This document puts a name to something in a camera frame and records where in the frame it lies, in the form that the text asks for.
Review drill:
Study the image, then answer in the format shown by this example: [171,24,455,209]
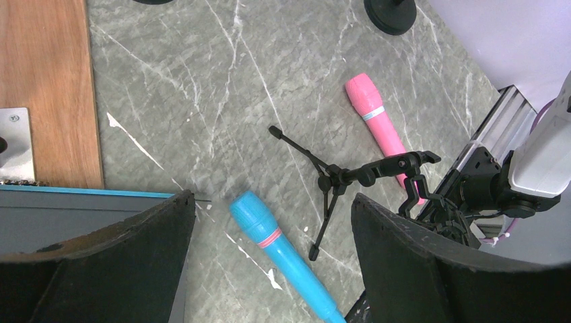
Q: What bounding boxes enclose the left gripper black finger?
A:
[0,189,197,323]

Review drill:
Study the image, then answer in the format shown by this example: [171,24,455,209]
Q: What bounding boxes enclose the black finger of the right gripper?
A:
[351,194,570,322]

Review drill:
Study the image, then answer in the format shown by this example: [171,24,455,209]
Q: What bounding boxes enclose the black tripod shock-mount stand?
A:
[267,124,483,262]

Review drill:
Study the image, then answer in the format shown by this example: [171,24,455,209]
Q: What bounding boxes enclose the blue microphone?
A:
[230,191,345,322]

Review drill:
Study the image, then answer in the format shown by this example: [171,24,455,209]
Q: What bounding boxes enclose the pink microphone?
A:
[345,73,405,188]

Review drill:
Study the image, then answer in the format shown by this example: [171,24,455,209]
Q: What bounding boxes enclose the round-base stand with shock mount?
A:
[134,0,174,5]

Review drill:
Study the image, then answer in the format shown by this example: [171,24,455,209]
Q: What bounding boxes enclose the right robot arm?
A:
[347,80,570,322]

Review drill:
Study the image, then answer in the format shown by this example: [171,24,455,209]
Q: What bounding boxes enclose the round-base stand black mic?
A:
[364,0,417,36]

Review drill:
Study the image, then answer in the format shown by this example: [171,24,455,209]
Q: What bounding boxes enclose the wooden board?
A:
[1,1,104,189]

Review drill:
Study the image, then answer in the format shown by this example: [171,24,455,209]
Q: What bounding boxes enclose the silver white bracket stand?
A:
[1,107,36,182]

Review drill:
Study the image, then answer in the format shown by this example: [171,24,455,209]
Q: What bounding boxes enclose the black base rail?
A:
[419,85,537,245]

